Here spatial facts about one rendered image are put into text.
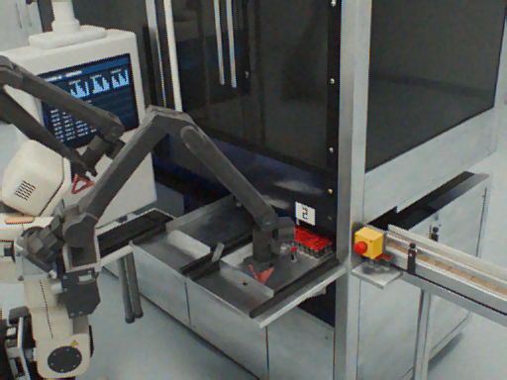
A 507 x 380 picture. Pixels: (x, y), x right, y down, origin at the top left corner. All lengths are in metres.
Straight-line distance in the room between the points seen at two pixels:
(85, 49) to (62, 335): 1.03
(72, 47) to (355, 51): 1.07
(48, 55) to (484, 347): 2.35
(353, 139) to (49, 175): 0.87
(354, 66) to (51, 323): 1.17
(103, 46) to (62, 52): 0.17
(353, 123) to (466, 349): 1.65
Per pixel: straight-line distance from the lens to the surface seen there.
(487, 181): 2.73
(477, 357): 3.09
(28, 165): 1.69
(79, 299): 1.85
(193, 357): 3.01
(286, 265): 2.00
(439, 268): 1.94
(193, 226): 2.27
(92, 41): 2.34
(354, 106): 1.75
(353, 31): 1.70
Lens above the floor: 1.98
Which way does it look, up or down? 26 degrees down
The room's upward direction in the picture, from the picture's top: 3 degrees counter-clockwise
